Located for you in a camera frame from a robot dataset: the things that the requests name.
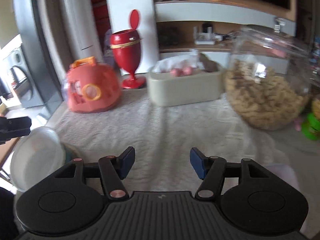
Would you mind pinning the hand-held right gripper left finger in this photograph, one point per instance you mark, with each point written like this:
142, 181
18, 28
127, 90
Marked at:
127, 162

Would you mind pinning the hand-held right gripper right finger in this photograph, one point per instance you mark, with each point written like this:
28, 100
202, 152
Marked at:
197, 165

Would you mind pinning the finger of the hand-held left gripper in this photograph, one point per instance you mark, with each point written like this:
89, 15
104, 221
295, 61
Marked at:
17, 127

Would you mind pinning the white lace tablecloth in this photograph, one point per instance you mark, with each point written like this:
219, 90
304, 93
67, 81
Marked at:
162, 130

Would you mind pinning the beige storage box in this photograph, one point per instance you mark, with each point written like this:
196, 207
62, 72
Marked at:
180, 87

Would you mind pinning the orange toy carry case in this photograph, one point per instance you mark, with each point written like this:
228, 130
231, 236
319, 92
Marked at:
100, 85

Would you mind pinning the clear jar of peanuts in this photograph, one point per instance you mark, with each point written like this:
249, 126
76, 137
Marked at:
260, 97

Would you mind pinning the pink round item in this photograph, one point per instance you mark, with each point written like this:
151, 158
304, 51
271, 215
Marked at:
182, 72

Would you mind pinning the grey-brown item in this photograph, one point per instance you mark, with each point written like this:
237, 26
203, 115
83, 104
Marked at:
208, 63

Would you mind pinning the white cloth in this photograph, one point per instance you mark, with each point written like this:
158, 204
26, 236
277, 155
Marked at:
172, 62

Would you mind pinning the small pink item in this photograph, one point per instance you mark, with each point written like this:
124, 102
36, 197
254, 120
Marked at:
298, 124

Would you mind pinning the red goblet-shaped bin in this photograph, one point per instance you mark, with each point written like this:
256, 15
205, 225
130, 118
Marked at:
125, 52

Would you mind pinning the green-lidded clear jar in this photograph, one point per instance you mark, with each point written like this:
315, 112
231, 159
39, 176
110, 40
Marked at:
311, 127

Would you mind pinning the white router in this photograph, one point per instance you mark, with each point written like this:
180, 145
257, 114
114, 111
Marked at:
203, 40

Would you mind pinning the white and wood cabinet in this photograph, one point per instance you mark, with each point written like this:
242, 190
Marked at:
212, 12

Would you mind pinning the white tall cabinet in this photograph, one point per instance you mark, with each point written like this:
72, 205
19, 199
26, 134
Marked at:
130, 0

